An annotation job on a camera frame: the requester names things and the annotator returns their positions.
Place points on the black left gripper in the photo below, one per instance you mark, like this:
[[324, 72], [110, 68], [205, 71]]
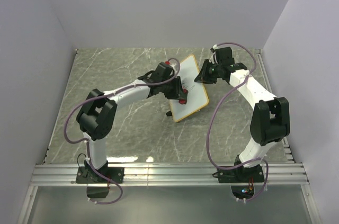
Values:
[[178, 92]]

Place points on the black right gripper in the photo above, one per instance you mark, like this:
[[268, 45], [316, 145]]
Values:
[[203, 77]]

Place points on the red whiteboard eraser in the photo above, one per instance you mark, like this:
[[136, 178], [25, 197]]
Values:
[[184, 97]]

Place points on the small whiteboard with orange frame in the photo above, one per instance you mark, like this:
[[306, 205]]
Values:
[[197, 94]]

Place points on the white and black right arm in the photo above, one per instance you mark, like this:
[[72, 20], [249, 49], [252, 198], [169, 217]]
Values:
[[270, 121]]

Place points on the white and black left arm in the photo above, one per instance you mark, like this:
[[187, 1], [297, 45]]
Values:
[[96, 116]]

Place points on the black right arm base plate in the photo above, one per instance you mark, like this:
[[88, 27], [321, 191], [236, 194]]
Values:
[[242, 181]]

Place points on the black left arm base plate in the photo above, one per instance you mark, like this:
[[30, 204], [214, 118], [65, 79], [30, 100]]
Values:
[[97, 186]]

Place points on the aluminium mounting rail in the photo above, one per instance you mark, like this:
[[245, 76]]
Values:
[[179, 174]]

